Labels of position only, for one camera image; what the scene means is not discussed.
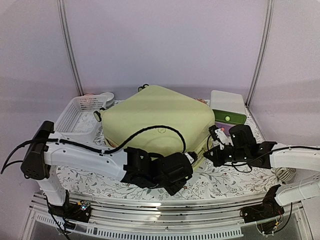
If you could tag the left metal corner post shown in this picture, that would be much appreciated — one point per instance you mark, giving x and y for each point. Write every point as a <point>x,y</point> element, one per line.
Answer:
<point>61,7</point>

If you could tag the white ceramic bowl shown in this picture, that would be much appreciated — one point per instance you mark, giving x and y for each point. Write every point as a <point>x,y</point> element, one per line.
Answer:
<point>110,99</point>

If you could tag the green drawer with knob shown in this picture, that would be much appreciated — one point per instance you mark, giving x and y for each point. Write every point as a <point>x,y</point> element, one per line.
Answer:
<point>227,117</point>

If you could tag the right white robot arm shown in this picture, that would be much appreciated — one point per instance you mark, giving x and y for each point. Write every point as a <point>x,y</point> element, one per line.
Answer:
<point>298,157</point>

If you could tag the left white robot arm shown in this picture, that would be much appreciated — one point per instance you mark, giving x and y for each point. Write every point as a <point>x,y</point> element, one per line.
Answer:
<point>49,149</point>

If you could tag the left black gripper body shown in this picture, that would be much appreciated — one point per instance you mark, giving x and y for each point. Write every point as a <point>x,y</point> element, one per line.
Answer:
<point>171,190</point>

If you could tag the purple drawer with pink knob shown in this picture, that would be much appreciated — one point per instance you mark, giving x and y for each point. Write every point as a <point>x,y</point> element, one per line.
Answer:
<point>225,127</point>

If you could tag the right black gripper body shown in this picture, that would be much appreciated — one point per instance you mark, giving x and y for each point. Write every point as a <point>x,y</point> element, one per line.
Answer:
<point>240,154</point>

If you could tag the right metal corner post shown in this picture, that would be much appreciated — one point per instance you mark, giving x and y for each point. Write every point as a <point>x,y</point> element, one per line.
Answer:
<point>261,53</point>

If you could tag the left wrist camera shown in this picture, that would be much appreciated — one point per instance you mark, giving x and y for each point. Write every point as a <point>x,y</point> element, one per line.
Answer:
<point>192,157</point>

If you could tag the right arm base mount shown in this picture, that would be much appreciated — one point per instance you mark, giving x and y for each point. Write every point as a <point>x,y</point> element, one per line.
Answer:
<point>268,209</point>

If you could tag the floral patterned tablecloth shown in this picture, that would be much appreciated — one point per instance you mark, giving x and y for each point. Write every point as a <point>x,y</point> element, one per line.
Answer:
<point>208,182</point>

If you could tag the metal corner post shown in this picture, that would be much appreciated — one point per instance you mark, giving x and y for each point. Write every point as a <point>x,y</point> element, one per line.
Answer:
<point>61,7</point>
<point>261,53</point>

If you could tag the white plastic mesh basket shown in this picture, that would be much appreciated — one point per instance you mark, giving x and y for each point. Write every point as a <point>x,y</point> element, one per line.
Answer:
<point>77,120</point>

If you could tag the light green hard-shell suitcase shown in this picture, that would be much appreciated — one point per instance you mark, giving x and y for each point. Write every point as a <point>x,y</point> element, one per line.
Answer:
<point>171,122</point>

